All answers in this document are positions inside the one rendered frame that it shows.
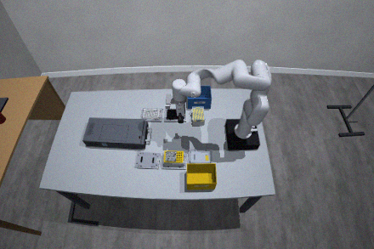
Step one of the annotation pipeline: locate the yellow open-top box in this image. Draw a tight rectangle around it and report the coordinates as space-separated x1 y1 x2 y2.
187 163 217 190

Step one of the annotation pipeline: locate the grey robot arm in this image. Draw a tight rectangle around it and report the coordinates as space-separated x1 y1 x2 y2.
165 59 271 139

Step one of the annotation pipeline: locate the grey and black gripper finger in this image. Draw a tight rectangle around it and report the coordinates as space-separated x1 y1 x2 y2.
178 113 184 123

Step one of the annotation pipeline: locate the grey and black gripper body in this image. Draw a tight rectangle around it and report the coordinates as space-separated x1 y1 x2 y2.
176 102 186 116

